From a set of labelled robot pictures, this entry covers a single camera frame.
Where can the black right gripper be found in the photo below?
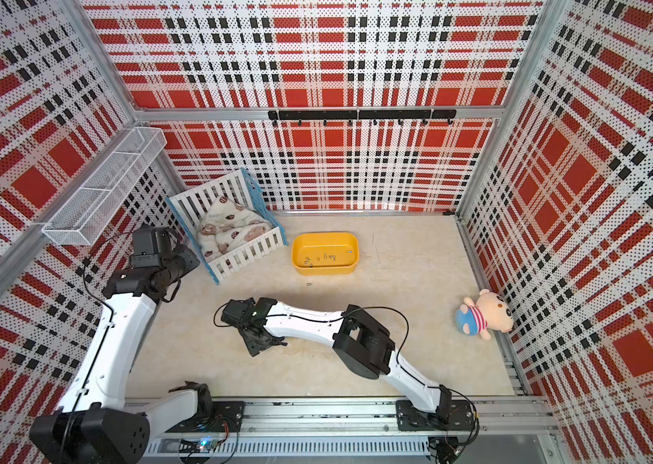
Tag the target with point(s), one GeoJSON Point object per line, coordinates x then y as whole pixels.
{"type": "Point", "coordinates": [253, 347]}

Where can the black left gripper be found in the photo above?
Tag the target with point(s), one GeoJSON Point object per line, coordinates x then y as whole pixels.
{"type": "Point", "coordinates": [190, 261]}

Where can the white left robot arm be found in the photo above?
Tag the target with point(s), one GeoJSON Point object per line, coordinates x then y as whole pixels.
{"type": "Point", "coordinates": [91, 423]}

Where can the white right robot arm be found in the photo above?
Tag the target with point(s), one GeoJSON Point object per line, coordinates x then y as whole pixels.
{"type": "Point", "coordinates": [365, 346]}

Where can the yellow plastic storage box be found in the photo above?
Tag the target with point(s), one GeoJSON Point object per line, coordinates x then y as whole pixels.
{"type": "Point", "coordinates": [325, 253]}

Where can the white patterned blanket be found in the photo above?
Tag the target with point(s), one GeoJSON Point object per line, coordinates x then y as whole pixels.
{"type": "Point", "coordinates": [227, 226]}

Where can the green circuit board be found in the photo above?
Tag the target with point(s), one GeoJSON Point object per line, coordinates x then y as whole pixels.
{"type": "Point", "coordinates": [202, 446]}

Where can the pink plush pig toy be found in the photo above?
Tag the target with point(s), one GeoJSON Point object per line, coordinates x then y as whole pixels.
{"type": "Point", "coordinates": [487, 314]}

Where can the black wall hook rail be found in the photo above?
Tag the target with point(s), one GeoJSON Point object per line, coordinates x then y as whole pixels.
{"type": "Point", "coordinates": [324, 115]}

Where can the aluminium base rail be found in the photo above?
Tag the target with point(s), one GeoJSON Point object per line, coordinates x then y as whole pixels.
{"type": "Point", "coordinates": [513, 429]}

